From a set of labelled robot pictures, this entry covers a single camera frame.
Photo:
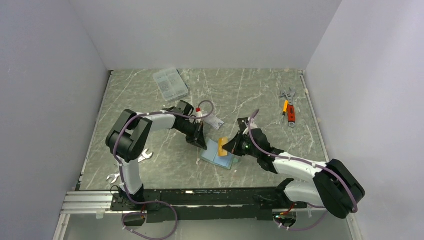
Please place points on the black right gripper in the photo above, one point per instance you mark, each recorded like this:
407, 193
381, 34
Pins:
233, 146

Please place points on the gold credit card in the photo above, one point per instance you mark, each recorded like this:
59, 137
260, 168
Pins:
221, 151

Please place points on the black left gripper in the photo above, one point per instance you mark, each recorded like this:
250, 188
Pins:
199, 141

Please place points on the clear plastic organizer box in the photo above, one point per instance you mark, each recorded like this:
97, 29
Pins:
170, 84

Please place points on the black credit card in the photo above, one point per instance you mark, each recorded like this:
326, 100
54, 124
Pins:
243, 123

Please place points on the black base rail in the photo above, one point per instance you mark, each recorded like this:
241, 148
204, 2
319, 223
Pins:
258, 203

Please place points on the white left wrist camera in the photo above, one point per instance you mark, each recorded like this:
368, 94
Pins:
197, 114

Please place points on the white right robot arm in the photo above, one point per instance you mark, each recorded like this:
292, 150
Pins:
322, 184

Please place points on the aluminium frame rail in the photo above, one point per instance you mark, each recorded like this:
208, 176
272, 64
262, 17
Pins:
94, 203

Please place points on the orange small screwdriver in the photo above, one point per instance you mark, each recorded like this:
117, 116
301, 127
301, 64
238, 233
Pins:
285, 107

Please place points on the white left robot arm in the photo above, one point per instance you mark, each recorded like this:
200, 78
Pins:
127, 139

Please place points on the red adjustable wrench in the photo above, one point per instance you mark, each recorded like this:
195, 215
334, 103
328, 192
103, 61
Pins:
291, 115

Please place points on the silver open-end wrench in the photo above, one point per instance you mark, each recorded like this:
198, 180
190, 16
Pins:
145, 155

